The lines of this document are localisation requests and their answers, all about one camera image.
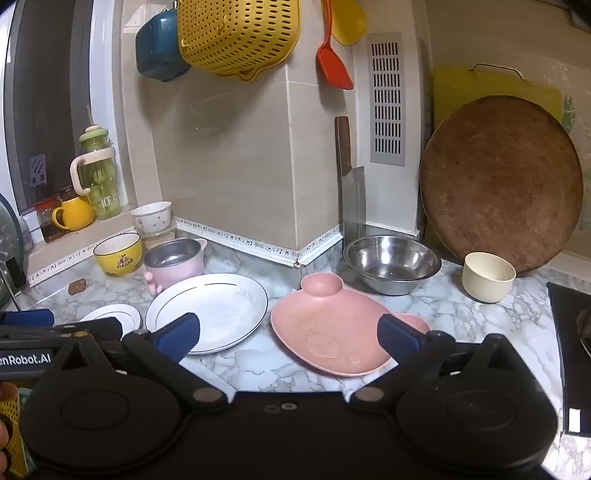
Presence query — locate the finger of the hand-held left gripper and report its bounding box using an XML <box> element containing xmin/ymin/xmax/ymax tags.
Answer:
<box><xmin>0</xmin><ymin>309</ymin><xmax>55</xmax><ymax>329</ymax></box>
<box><xmin>53</xmin><ymin>316</ymin><xmax>124</xmax><ymax>343</ymax></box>

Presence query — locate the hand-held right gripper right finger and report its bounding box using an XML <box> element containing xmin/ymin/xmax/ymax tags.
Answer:
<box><xmin>351</xmin><ymin>313</ymin><xmax>532</xmax><ymax>411</ymax></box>

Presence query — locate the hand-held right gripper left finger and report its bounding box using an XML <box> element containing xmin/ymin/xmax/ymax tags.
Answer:
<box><xmin>44</xmin><ymin>313</ymin><xmax>229</xmax><ymax>411</ymax></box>

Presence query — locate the small white plate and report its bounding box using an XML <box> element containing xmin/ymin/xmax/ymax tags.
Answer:
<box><xmin>78</xmin><ymin>303</ymin><xmax>142</xmax><ymax>337</ymax></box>

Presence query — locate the large white plate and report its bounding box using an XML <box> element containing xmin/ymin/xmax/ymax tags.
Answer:
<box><xmin>145</xmin><ymin>273</ymin><xmax>269</xmax><ymax>355</ymax></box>

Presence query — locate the pink pot with steel liner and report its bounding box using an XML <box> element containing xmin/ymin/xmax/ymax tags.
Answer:
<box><xmin>143</xmin><ymin>237</ymin><xmax>208</xmax><ymax>296</ymax></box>

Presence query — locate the stainless steel bowl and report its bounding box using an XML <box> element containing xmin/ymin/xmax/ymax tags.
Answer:
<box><xmin>342</xmin><ymin>234</ymin><xmax>443</xmax><ymax>296</ymax></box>

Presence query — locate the pink cup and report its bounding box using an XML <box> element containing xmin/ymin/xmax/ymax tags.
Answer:
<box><xmin>270</xmin><ymin>272</ymin><xmax>432</xmax><ymax>378</ymax></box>

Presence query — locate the cream bowl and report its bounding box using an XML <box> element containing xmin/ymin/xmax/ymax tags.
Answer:
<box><xmin>462</xmin><ymin>251</ymin><xmax>517</xmax><ymax>304</ymax></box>

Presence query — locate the person's left hand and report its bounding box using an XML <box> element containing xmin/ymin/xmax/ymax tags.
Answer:
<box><xmin>0</xmin><ymin>383</ymin><xmax>19</xmax><ymax>467</ymax></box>

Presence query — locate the black rectangular object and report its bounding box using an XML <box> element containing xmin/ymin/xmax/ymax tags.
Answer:
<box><xmin>4</xmin><ymin>256</ymin><xmax>27</xmax><ymax>291</ymax></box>

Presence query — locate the yellow bowl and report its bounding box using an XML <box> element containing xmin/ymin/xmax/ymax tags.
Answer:
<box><xmin>93</xmin><ymin>232</ymin><xmax>144</xmax><ymax>278</ymax></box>

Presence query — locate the glass pot lid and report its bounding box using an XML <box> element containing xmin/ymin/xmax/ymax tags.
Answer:
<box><xmin>0</xmin><ymin>193</ymin><xmax>23</xmax><ymax>310</ymax></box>

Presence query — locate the white box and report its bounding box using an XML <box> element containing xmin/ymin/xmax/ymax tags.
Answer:
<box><xmin>18</xmin><ymin>208</ymin><xmax>44</xmax><ymax>245</ymax></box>

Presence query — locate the glass jar with red lid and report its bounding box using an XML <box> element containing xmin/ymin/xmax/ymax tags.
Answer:
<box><xmin>34</xmin><ymin>196</ymin><xmax>68</xmax><ymax>243</ymax></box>

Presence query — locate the yellow plastic basket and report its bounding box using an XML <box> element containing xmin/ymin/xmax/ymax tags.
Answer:
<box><xmin>0</xmin><ymin>388</ymin><xmax>31</xmax><ymax>478</ymax></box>

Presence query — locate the white patterned edge strip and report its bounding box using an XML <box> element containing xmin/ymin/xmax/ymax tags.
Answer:
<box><xmin>25</xmin><ymin>216</ymin><xmax>345</xmax><ymax>287</ymax></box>

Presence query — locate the yellow mug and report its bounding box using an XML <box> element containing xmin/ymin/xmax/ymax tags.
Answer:
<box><xmin>52</xmin><ymin>194</ymin><xmax>96</xmax><ymax>232</ymax></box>

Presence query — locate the white floral bowl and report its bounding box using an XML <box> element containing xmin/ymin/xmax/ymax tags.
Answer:
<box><xmin>130</xmin><ymin>201</ymin><xmax>173</xmax><ymax>236</ymax></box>

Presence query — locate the green water bottle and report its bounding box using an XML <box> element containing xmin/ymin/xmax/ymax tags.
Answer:
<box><xmin>69</xmin><ymin>124</ymin><xmax>123</xmax><ymax>221</ymax></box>

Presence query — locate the black gas stove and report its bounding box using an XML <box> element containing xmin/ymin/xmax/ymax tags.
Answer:
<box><xmin>546</xmin><ymin>281</ymin><xmax>591</xmax><ymax>437</ymax></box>

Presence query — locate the grey vent grille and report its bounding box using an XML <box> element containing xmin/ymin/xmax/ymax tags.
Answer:
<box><xmin>367</xmin><ymin>32</ymin><xmax>409</xmax><ymax>167</ymax></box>

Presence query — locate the round wooden cutting board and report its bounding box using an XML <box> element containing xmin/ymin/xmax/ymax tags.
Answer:
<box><xmin>419</xmin><ymin>95</ymin><xmax>585</xmax><ymax>274</ymax></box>

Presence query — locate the red spatula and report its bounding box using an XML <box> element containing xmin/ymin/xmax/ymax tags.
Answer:
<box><xmin>316</xmin><ymin>0</ymin><xmax>354</xmax><ymax>90</ymax></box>

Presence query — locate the teal hanging pot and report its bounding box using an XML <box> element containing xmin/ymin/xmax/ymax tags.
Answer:
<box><xmin>135</xmin><ymin>8</ymin><xmax>192</xmax><ymax>83</ymax></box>

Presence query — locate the yellow plastic colander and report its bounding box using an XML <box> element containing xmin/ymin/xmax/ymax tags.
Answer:
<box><xmin>177</xmin><ymin>0</ymin><xmax>303</xmax><ymax>83</ymax></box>

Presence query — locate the yellow spoon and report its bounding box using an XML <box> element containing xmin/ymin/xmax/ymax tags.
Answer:
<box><xmin>329</xmin><ymin>0</ymin><xmax>368</xmax><ymax>46</ymax></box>

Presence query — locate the cleaver with wooden handle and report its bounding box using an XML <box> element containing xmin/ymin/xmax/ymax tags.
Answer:
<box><xmin>335</xmin><ymin>115</ymin><xmax>368</xmax><ymax>243</ymax></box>

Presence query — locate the white window frame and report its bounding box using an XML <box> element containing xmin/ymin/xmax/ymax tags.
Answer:
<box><xmin>0</xmin><ymin>0</ymin><xmax>139</xmax><ymax>217</ymax></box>

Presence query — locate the green cartoon wall sticker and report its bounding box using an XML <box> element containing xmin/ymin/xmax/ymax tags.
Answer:
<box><xmin>561</xmin><ymin>95</ymin><xmax>578</xmax><ymax>134</ymax></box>

